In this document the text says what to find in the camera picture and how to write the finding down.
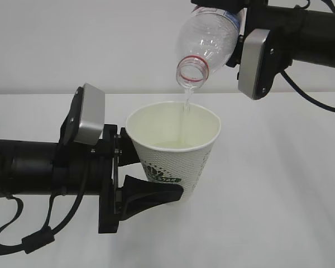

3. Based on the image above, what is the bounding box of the clear plastic water bottle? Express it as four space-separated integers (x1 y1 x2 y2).
176 6 245 89

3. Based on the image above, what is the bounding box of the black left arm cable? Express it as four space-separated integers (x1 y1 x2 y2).
0 164 87 255

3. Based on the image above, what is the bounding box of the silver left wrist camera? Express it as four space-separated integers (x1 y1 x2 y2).
74 83 105 146

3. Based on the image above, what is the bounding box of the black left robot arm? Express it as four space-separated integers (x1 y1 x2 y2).
0 125 183 233

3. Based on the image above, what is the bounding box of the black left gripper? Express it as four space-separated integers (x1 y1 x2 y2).
91 124 184 234

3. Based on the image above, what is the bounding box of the white paper coffee cup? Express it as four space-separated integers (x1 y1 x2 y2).
125 101 221 202

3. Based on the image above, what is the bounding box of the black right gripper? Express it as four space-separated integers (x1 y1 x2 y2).
191 0 291 80

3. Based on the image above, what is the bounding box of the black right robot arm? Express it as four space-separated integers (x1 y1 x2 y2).
193 1 335 72

